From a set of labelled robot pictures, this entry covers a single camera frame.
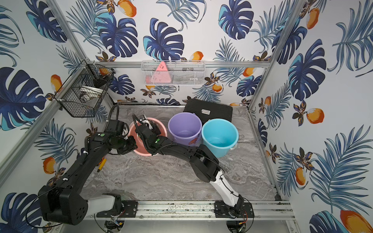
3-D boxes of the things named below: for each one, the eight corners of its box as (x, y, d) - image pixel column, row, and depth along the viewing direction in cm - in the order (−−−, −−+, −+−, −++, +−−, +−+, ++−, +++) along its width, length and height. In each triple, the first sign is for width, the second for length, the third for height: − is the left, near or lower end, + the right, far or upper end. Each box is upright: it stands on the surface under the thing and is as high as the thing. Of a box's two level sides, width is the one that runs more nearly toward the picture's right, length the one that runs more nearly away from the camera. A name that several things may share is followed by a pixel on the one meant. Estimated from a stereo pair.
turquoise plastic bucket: (201, 162, 93) (204, 147, 79) (199, 135, 106) (201, 118, 92) (234, 162, 93) (242, 147, 79) (228, 135, 106) (234, 118, 92)
